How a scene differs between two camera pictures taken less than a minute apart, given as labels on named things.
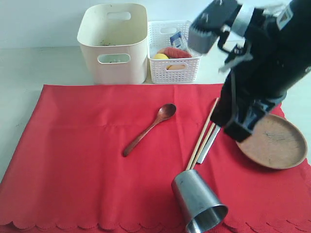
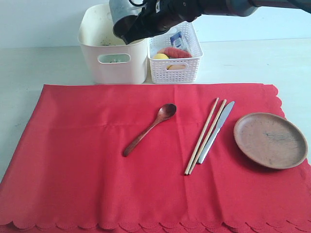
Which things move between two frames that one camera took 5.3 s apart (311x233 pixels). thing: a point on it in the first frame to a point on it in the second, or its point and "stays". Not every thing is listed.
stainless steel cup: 202,211 to 120,8
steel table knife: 209,144 stays
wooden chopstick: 203,145 stays
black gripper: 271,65 to 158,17
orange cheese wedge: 175,67 stays
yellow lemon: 160,56 stays
